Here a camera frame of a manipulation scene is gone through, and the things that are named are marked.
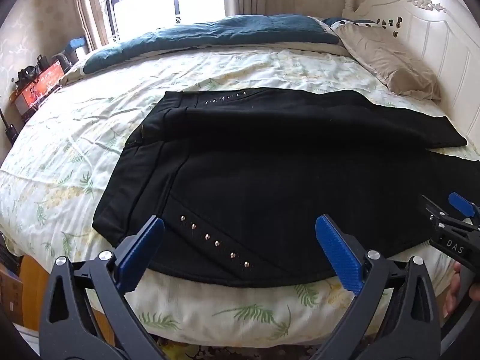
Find brown patterned cloth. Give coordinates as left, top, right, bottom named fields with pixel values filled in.
left=150, top=341, right=338, bottom=360

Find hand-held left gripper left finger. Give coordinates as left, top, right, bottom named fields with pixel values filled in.
left=39, top=215, right=166, bottom=360

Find black bag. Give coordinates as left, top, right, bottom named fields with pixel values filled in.
left=16, top=55, right=50, bottom=84

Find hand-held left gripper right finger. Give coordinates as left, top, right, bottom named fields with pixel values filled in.
left=315, top=214, right=442, bottom=360

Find white carved headboard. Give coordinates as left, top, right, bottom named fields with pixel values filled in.
left=342, top=0, right=480, bottom=152

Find brown cardboard box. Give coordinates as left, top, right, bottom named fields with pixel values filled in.
left=0, top=262, right=24, bottom=325

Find blue container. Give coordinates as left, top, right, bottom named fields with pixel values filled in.
left=63, top=37, right=89, bottom=61

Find black handheld radio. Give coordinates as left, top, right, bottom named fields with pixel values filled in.
left=0, top=108, right=16, bottom=145

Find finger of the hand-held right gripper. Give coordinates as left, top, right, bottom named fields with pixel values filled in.
left=421, top=194, right=456, bottom=227
left=448, top=191, right=480, bottom=229

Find barred window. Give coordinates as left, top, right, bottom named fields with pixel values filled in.
left=98, top=0, right=227, bottom=46

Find polka dot pillow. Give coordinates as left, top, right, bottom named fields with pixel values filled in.
left=322, top=16, right=406, bottom=39

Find dark blue blanket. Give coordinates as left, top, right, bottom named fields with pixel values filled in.
left=82, top=14, right=340, bottom=76

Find beige pillow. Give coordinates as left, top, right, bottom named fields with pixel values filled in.
left=335, top=25, right=444, bottom=101

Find black studded pants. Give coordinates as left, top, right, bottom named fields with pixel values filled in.
left=92, top=87, right=468, bottom=290

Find person's right hand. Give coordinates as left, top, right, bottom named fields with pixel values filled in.
left=443, top=262, right=474, bottom=319

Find floral bed quilt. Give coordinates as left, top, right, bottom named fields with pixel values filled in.
left=0, top=43, right=480, bottom=349

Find orange printed box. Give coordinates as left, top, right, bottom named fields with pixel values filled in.
left=9, top=61, right=64, bottom=118

